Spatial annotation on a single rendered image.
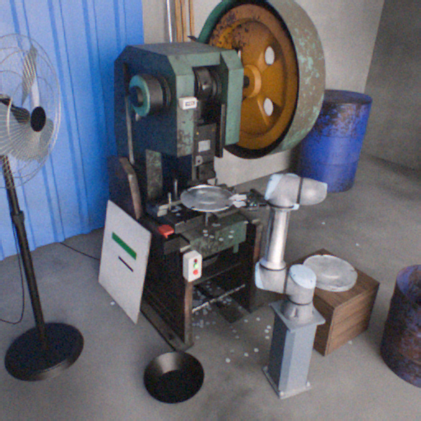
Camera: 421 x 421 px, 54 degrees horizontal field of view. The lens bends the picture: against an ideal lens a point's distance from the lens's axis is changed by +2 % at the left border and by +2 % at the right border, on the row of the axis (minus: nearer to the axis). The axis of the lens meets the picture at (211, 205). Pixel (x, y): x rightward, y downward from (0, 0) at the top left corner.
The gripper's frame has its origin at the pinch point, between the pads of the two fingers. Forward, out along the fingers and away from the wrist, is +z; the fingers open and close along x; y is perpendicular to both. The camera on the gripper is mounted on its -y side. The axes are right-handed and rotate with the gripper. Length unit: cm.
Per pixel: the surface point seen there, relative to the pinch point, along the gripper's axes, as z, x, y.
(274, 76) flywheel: -19, -60, -19
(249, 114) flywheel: -9.5, -37.1, -31.3
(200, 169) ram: 16.8, -17.2, 1.7
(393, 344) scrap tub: -85, 62, 38
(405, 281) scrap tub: -96, 40, 14
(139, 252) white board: 50, 35, 2
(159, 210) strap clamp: 37.8, 4.7, 6.8
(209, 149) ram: 12.5, -25.9, -5.2
